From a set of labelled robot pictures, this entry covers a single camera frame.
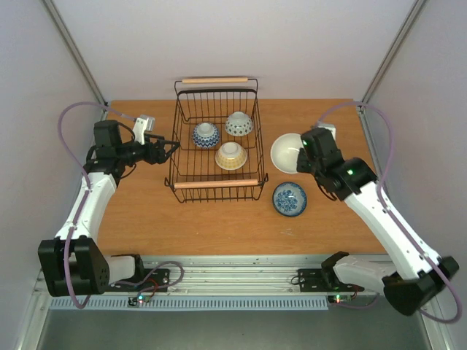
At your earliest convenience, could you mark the red patterned bowl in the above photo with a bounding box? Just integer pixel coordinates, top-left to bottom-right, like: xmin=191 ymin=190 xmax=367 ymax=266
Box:
xmin=192 ymin=122 xmax=220 ymax=149

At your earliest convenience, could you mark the teal yellow sun bowl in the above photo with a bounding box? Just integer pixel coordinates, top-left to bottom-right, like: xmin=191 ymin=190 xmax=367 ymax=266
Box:
xmin=215 ymin=141 xmax=247 ymax=171

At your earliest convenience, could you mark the white bowl with brown diamonds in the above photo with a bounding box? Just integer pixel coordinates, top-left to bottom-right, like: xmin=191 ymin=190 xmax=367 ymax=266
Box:
xmin=225 ymin=112 xmax=252 ymax=137

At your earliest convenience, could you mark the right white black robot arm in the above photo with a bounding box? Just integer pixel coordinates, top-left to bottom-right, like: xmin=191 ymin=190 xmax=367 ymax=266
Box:
xmin=297 ymin=128 xmax=459 ymax=316

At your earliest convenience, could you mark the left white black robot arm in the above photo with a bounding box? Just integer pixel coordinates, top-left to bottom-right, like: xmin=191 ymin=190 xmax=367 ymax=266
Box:
xmin=38 ymin=117 xmax=180 ymax=297

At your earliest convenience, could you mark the right circuit board with leds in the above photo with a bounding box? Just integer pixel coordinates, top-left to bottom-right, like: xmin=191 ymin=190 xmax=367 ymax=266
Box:
xmin=328 ymin=294 xmax=355 ymax=304

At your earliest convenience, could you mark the circuit board with leds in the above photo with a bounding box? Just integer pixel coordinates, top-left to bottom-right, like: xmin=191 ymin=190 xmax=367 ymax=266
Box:
xmin=328 ymin=294 xmax=355 ymax=304
xmin=128 ymin=295 xmax=152 ymax=307

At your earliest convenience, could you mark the left circuit board with leds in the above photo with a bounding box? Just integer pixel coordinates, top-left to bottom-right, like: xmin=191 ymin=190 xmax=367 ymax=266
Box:
xmin=128 ymin=295 xmax=152 ymax=307

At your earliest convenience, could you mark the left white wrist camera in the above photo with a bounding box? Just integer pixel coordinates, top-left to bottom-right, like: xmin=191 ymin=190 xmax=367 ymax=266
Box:
xmin=132 ymin=114 xmax=155 ymax=145

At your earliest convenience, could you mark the black wire dish rack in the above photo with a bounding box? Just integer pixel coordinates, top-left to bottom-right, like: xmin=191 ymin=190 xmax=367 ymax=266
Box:
xmin=164 ymin=77 xmax=269 ymax=203

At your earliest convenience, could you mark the right aluminium corner post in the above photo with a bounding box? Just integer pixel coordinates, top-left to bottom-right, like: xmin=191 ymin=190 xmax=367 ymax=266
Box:
xmin=358 ymin=0 xmax=428 ymax=110

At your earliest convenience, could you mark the aluminium corner post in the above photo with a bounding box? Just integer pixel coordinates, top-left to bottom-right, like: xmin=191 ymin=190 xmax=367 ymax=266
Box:
xmin=358 ymin=0 xmax=428 ymax=110
xmin=39 ymin=0 xmax=107 ymax=104

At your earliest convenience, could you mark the left aluminium corner post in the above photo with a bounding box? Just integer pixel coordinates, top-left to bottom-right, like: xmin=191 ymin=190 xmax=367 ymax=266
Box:
xmin=39 ymin=0 xmax=107 ymax=104

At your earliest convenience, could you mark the aluminium rail frame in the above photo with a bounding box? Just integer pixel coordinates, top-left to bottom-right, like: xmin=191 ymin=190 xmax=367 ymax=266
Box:
xmin=33 ymin=254 xmax=436 ymax=295

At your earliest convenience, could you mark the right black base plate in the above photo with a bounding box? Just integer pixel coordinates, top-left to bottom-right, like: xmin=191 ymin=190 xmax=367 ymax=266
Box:
xmin=297 ymin=268 xmax=353 ymax=293

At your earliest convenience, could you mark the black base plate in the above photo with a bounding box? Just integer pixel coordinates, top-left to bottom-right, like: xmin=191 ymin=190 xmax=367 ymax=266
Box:
xmin=105 ymin=268 xmax=170 ymax=292
xmin=297 ymin=268 xmax=353 ymax=293

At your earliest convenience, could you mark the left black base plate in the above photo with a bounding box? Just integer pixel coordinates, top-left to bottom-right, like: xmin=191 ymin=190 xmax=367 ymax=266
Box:
xmin=105 ymin=268 xmax=170 ymax=292

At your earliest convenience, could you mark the grey slotted cable duct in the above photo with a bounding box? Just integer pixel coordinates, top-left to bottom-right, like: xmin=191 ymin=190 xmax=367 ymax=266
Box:
xmin=47 ymin=295 xmax=329 ymax=311

